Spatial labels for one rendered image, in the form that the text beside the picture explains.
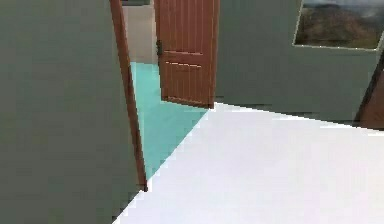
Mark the brown wooden room door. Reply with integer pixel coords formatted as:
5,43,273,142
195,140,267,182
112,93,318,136
153,0,221,110

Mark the framed landscape picture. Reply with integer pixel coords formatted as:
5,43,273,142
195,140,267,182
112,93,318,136
292,0,384,52

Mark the brown wooden door frame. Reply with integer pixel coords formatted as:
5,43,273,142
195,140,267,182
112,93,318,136
109,0,149,193

